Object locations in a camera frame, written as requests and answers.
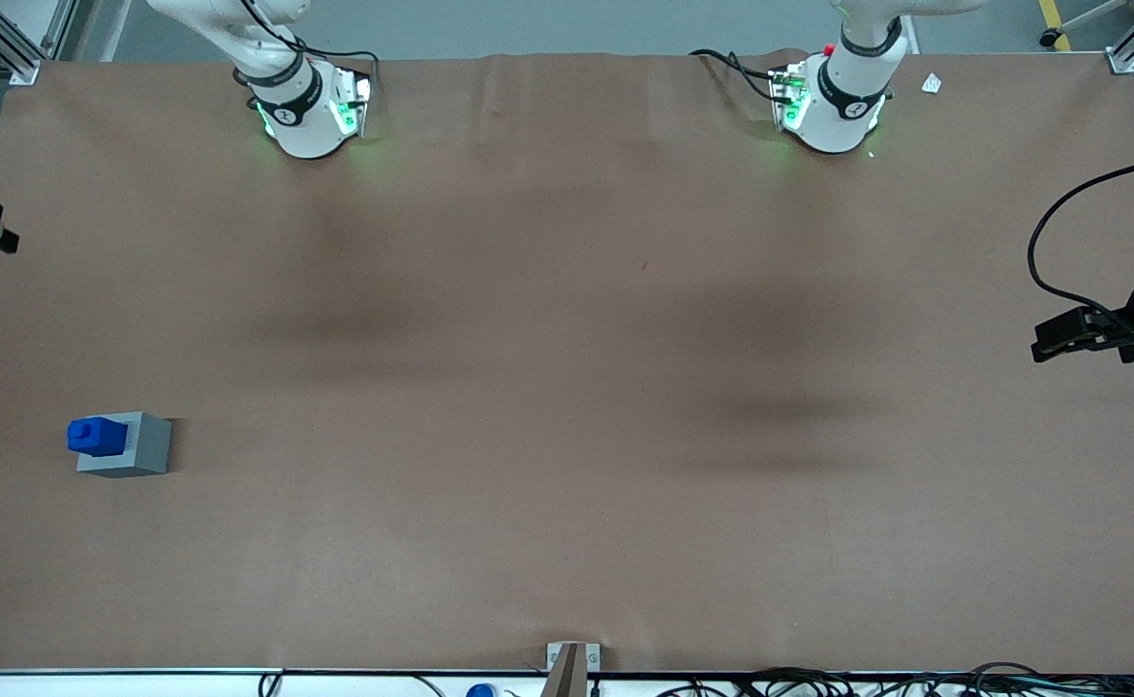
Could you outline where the blue plastic insert part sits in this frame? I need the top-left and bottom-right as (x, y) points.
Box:
(67, 416), (131, 459)

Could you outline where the gray square base block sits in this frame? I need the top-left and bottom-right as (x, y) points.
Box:
(77, 410), (172, 479)

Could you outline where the chair leg with caster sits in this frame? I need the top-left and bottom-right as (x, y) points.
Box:
(1040, 0), (1134, 49)

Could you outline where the large table cover sheet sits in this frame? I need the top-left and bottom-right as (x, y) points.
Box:
(0, 50), (1134, 675)

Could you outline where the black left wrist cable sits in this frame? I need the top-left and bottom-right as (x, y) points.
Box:
(1027, 153), (1134, 322)

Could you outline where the green cable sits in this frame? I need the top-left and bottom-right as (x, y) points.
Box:
(1010, 678), (1134, 697)

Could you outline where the black left arm base cable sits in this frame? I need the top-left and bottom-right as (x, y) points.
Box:
(689, 48), (782, 104)

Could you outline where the gray metal bracket plate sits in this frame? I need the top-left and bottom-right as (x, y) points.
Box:
(545, 642), (602, 673)

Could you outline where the beige camera pole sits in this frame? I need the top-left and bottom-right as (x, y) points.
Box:
(538, 644), (590, 697)

